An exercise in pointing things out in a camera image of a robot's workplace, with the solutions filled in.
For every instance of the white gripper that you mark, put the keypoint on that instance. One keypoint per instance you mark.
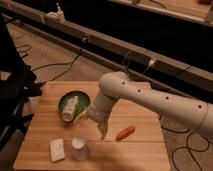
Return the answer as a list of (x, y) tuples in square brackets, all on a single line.
[(100, 117)]

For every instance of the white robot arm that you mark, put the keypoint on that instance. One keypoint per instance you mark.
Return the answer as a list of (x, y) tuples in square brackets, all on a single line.
[(191, 113)]

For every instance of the orange carrot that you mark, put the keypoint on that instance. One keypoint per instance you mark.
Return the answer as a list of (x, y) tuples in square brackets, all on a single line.
[(125, 133)]

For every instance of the green plate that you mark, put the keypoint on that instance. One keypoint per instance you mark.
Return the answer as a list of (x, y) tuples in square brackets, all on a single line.
[(84, 102)]

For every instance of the white sponge block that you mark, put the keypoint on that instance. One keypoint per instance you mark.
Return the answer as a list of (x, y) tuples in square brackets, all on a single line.
[(57, 150)]

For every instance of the black tripod stand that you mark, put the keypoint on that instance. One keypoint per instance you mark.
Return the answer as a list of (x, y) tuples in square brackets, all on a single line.
[(16, 89)]

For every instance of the grey metal rail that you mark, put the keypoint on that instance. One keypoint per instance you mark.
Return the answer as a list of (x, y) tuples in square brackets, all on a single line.
[(182, 47)]

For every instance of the white device on rail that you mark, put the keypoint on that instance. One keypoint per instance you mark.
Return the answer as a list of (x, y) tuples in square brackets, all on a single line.
[(57, 16)]

